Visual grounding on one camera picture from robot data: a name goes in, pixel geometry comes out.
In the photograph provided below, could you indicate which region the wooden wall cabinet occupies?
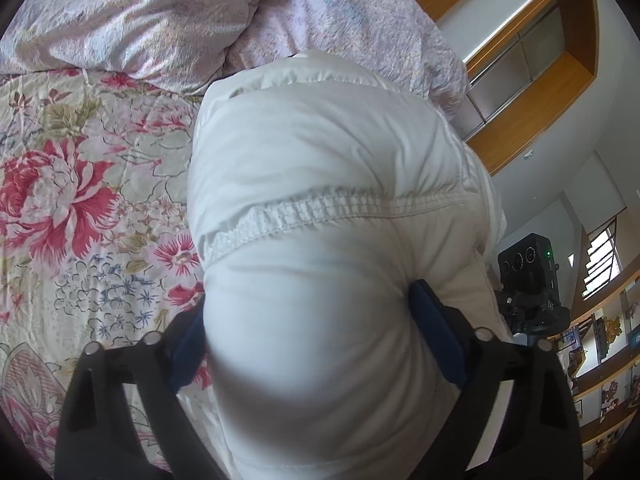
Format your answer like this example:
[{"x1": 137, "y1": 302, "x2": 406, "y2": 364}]
[{"x1": 392, "y1": 0, "x2": 601, "y2": 177}]

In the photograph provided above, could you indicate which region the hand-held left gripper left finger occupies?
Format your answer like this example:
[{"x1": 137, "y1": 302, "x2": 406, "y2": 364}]
[{"x1": 54, "y1": 300, "x2": 236, "y2": 480}]

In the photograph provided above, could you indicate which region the pale pink pillow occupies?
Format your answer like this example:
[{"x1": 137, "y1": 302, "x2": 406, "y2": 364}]
[{"x1": 0, "y1": 0, "x2": 287, "y2": 96}]

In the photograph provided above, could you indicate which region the wooden shelf with pictures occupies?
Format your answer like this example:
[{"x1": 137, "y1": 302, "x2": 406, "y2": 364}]
[{"x1": 547, "y1": 272, "x2": 640, "y2": 468}]

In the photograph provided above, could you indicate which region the white puffer jacket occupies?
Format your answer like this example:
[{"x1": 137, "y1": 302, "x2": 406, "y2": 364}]
[{"x1": 186, "y1": 50, "x2": 508, "y2": 480}]

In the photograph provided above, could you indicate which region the floral bedspread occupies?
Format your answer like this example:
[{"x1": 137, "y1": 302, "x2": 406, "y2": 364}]
[{"x1": 0, "y1": 67, "x2": 223, "y2": 466}]

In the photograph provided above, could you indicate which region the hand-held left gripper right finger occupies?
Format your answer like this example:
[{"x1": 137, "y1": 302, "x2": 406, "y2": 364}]
[{"x1": 407, "y1": 279, "x2": 584, "y2": 480}]

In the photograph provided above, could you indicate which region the pink floral pillow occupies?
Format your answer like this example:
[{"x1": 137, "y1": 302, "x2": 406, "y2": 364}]
[{"x1": 222, "y1": 0, "x2": 469, "y2": 122}]

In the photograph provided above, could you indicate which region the barred window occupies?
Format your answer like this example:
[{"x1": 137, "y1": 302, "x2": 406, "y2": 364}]
[{"x1": 581, "y1": 224, "x2": 625, "y2": 303}]

